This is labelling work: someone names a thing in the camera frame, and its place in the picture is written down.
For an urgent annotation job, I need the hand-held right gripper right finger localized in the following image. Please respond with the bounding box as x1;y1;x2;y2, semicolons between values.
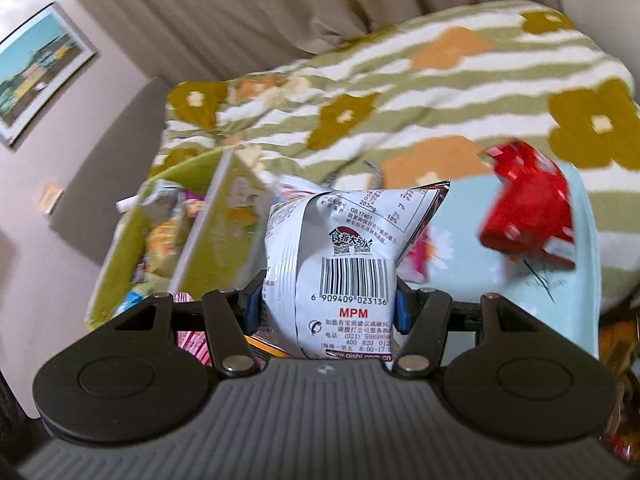
392;280;544;377

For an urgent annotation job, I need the flower-print blanket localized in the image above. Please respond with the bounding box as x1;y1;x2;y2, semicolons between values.
160;0;640;311

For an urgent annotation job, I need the pink striped snack bag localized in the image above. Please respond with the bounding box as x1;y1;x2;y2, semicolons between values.
399;225;454;282

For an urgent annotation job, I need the pile of snack packets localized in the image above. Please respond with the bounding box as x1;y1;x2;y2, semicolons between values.
131;182;213;306

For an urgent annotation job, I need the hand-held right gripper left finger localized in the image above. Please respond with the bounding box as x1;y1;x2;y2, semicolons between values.
114;270;267;379

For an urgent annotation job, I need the beige curtain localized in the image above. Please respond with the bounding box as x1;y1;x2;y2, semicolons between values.
50;0;566;86

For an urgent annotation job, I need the framed wall poster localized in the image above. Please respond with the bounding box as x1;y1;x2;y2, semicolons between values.
0;2;99;149

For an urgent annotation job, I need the small beige wall fixture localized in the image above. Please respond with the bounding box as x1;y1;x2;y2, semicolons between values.
40;185;64;216

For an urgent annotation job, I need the white barcode snack bag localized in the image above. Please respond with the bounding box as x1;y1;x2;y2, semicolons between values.
262;175;452;361

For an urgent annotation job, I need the red foil snack bag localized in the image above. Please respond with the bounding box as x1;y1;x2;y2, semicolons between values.
477;140;577;272

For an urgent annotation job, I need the green cardboard box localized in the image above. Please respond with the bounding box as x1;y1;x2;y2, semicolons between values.
85;145;281;331

